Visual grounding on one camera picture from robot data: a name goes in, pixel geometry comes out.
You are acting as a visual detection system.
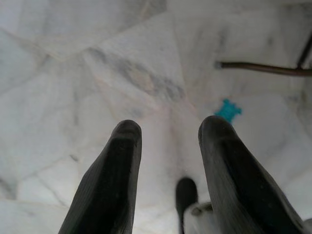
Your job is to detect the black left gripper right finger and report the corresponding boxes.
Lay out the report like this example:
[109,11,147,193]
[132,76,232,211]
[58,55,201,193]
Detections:
[198,115,308,234]

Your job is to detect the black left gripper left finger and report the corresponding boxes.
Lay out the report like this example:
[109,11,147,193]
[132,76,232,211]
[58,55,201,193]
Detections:
[58,119,143,234]

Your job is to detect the black robot foot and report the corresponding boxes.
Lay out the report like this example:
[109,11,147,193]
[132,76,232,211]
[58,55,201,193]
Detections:
[175,177,198,234]

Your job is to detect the small teal toy piece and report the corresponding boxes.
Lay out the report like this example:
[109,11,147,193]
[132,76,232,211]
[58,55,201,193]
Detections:
[214,97,243,122]

